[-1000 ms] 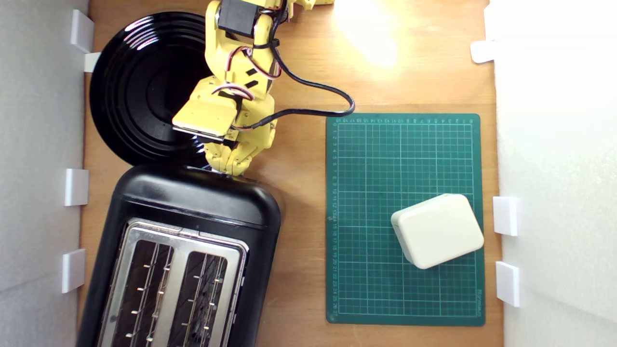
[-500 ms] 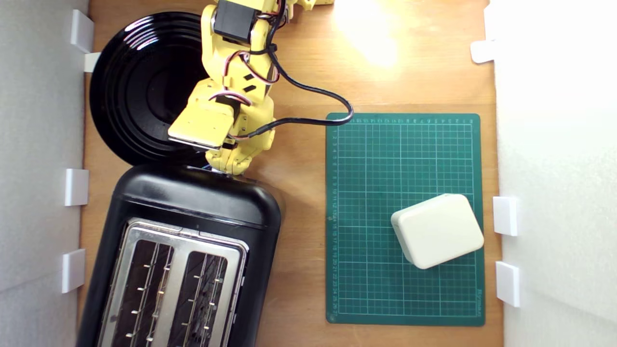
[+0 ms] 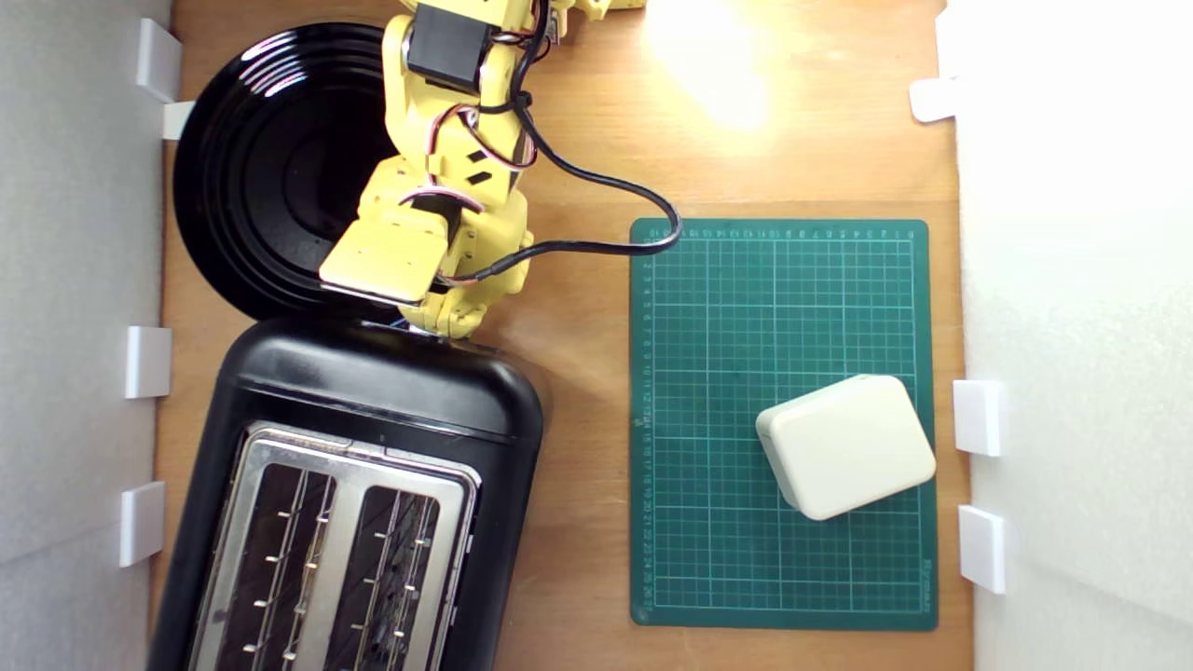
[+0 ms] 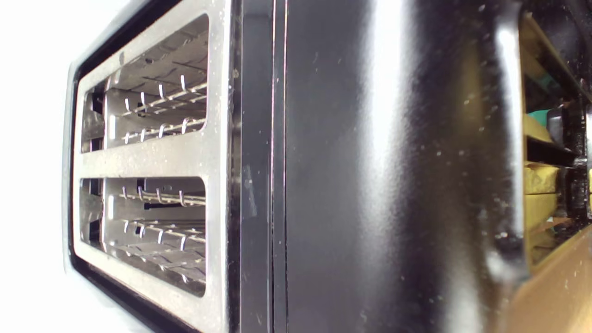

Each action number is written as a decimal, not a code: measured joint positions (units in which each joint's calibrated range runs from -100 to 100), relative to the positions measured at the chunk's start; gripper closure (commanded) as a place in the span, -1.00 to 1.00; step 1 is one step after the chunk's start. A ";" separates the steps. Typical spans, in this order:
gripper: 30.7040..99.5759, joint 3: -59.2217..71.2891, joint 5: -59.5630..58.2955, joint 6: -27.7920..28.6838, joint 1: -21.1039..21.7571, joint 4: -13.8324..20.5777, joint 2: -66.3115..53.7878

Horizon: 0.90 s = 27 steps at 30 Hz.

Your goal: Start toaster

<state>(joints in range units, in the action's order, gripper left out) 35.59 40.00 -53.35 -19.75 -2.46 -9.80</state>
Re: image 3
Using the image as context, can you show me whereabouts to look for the black two-slot toaster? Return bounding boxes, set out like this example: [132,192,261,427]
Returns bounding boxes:
[147,315,546,671]

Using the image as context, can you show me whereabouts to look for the black round plate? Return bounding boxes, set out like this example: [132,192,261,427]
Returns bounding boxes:
[172,22,495,323]

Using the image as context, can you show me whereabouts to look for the green cutting mat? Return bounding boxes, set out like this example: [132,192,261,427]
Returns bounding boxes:
[630,218,939,632]

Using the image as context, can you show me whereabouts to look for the white block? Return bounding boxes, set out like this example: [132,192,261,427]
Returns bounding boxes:
[755,375,938,522]

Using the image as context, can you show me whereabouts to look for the yellow gripper camera mount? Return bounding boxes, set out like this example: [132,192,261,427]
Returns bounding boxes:
[319,215,451,308]

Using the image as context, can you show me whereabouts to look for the black cable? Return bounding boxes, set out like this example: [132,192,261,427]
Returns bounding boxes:
[436,0,684,286]

